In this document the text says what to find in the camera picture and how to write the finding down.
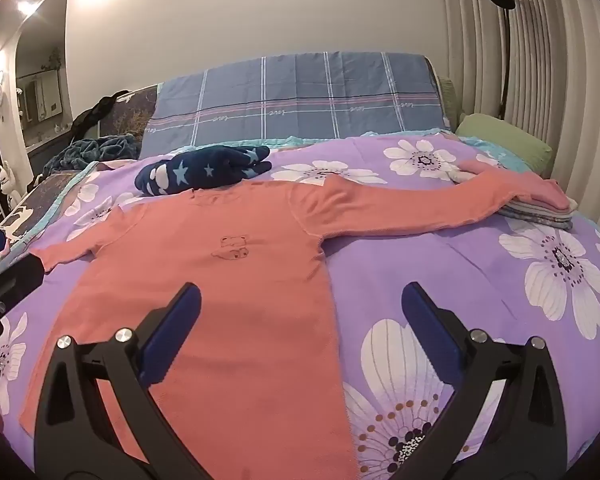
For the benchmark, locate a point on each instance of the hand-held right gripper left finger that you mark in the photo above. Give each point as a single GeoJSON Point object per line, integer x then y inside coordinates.
{"type": "Point", "coordinates": [172, 340]}

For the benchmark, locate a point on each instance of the pink long-sleeve shirt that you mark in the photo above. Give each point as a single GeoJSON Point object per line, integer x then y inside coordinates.
{"type": "Point", "coordinates": [205, 285]}

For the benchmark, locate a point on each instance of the purple floral bedsheet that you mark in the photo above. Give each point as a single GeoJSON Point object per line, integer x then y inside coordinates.
{"type": "Point", "coordinates": [405, 260]}

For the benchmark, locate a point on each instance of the white cat figurine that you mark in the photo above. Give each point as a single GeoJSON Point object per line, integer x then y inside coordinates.
{"type": "Point", "coordinates": [7, 182]}

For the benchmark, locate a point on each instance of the black garment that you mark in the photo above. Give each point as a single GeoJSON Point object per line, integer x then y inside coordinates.
{"type": "Point", "coordinates": [97, 110]}

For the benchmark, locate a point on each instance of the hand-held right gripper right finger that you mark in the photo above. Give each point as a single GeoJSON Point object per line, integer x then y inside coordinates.
{"type": "Point", "coordinates": [430, 340]}

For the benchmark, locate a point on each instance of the dark printed blanket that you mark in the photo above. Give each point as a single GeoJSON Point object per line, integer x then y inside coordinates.
{"type": "Point", "coordinates": [135, 115]}

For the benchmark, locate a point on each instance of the green pillow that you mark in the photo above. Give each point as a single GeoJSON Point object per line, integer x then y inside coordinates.
{"type": "Point", "coordinates": [505, 140]}

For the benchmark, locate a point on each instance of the stack of folded clothes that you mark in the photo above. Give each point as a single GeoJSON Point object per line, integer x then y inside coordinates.
{"type": "Point", "coordinates": [535, 220]}

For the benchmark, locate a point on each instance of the teal fuzzy blanket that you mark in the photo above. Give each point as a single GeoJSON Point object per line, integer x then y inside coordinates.
{"type": "Point", "coordinates": [95, 152]}

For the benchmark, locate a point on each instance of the navy star-print garment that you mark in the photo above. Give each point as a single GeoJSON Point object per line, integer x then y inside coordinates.
{"type": "Point", "coordinates": [200, 170]}

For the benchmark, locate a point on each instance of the white pleated curtain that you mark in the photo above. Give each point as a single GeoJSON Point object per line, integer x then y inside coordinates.
{"type": "Point", "coordinates": [555, 85]}

